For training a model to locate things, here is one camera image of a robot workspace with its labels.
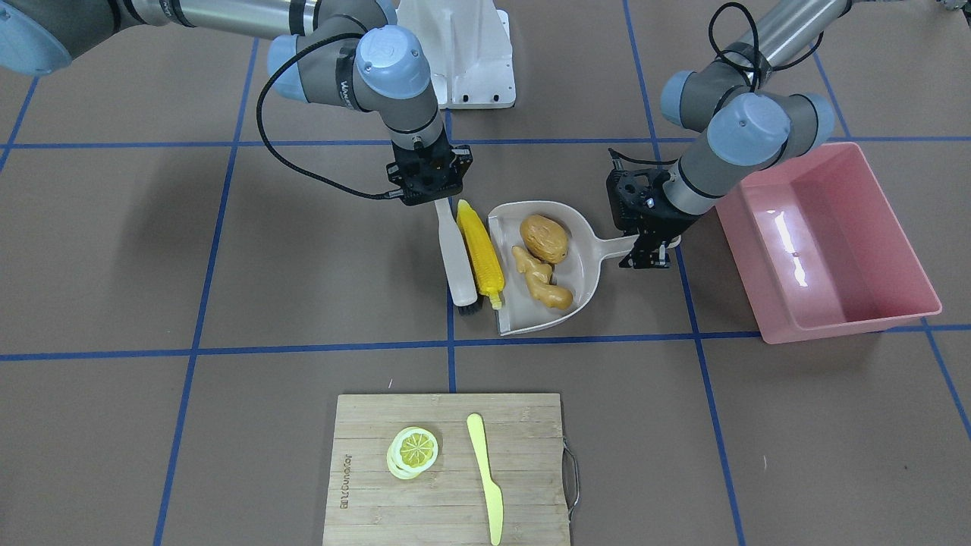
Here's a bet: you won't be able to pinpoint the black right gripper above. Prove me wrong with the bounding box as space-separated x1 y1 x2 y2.
386 143 473 206

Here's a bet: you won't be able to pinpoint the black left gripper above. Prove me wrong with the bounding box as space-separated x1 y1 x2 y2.
606 149 695 270

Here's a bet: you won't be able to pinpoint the beige plastic dustpan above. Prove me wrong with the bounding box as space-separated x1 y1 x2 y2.
488 200 638 336

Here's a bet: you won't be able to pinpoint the brown toy potato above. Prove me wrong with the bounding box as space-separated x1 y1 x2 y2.
520 215 569 264

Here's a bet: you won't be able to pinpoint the yellow toy corn cob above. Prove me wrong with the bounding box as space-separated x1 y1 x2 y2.
457 199 505 310

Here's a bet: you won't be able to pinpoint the tan toy ginger root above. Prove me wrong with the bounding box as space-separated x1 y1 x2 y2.
512 246 573 310

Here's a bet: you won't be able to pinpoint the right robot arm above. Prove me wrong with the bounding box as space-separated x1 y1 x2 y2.
2 1 473 206

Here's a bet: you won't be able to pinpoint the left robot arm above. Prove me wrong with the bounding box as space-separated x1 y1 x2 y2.
606 1 853 269

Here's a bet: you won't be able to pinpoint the pink plastic bin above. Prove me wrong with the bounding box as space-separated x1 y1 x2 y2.
715 142 942 344

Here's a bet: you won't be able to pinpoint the yellow lemon slices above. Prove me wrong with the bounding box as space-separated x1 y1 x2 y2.
386 426 439 480

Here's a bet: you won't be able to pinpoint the yellow plastic knife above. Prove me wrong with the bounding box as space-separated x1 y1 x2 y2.
466 413 505 545

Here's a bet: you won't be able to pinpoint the bamboo cutting board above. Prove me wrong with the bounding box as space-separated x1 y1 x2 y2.
322 393 571 545

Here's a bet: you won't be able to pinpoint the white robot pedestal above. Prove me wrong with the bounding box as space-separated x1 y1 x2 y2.
396 1 517 110

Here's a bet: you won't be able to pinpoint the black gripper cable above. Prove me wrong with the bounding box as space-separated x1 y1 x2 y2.
256 32 407 202

